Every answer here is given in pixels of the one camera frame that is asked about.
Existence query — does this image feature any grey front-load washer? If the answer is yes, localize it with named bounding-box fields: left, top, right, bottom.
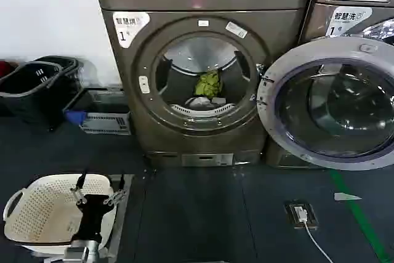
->
left=266, top=0, right=394, bottom=168

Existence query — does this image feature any white paper scrap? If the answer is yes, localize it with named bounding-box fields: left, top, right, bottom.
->
left=334, top=192, right=363, bottom=202

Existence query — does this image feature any white cloth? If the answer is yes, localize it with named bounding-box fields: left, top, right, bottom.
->
left=185, top=95, right=227, bottom=110

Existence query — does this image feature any white perforated laundry basket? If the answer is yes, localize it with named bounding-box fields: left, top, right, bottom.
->
left=2, top=173, right=119, bottom=248

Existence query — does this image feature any round glass dryer door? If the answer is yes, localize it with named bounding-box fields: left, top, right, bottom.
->
left=255, top=36, right=394, bottom=171

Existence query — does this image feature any white power cable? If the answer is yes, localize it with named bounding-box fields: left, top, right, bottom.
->
left=303, top=219, right=332, bottom=263

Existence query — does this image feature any blue cloth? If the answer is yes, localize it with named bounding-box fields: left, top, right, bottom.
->
left=64, top=110, right=86, bottom=125

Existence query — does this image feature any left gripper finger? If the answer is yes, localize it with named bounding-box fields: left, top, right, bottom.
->
left=70, top=172, right=87, bottom=207
left=103, top=174, right=127, bottom=206

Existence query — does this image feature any green floor tape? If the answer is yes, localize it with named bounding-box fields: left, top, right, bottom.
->
left=329, top=169, right=392, bottom=263

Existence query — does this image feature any grey slotted crate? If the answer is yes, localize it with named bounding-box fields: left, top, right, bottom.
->
left=78, top=89, right=132, bottom=136

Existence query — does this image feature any white power plug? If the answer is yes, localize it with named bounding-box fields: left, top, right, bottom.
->
left=294, top=206, right=308, bottom=223

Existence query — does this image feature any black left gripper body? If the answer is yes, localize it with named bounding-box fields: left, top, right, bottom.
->
left=72, top=194, right=110, bottom=242

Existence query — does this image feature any floor power socket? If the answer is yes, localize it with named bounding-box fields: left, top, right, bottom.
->
left=284, top=201, right=320, bottom=230

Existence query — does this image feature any green cloth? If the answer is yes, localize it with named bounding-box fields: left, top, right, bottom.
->
left=193, top=71, right=223, bottom=97

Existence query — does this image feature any red cloth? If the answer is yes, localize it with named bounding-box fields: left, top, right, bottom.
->
left=0, top=61, right=15, bottom=78

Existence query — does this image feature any black plastic basket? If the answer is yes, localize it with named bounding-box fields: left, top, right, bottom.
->
left=0, top=61, right=73, bottom=131
left=33, top=55, right=84, bottom=91

